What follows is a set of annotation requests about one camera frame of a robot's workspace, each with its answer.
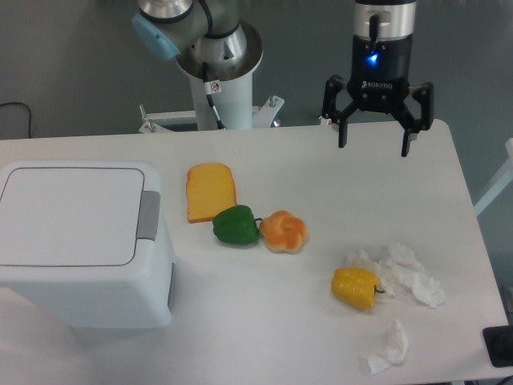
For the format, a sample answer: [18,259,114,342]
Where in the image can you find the small crumpled white tissue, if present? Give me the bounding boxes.
[366,318,410,375]

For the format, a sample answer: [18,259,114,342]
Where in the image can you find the black device at edge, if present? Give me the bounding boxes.
[483,325,512,367]

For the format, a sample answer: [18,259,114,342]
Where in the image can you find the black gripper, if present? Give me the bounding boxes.
[321,14,435,158]

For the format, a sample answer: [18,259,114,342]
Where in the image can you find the large crumpled white tissue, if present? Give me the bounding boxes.
[343,242,446,309]

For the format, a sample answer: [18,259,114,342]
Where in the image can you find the black floor cable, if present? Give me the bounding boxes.
[0,102,38,140]

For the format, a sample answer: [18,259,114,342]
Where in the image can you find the yellow bell pepper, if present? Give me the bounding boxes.
[331,268,385,310]

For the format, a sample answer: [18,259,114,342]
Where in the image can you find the orange toast slice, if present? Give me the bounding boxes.
[186,163,237,223]

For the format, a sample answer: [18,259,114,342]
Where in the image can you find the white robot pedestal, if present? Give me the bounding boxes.
[139,20,285,133]

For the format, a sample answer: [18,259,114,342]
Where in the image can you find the green bell pepper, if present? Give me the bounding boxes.
[212,205,260,245]

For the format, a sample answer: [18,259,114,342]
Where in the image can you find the white trash can body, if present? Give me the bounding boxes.
[1,160,176,330]

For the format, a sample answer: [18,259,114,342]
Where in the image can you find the white trash can lid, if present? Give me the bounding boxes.
[1,167,144,267]

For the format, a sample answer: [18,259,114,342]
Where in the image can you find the white frame at right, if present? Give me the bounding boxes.
[474,138,512,217]

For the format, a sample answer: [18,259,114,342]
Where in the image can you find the braided bread roll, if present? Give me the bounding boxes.
[259,210,309,253]

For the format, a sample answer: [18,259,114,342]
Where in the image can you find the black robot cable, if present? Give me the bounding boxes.
[202,62,228,132]

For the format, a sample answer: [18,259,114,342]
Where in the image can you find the white levelling foot post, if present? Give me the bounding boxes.
[319,115,332,125]

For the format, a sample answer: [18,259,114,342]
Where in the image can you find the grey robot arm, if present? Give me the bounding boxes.
[132,1,434,154]

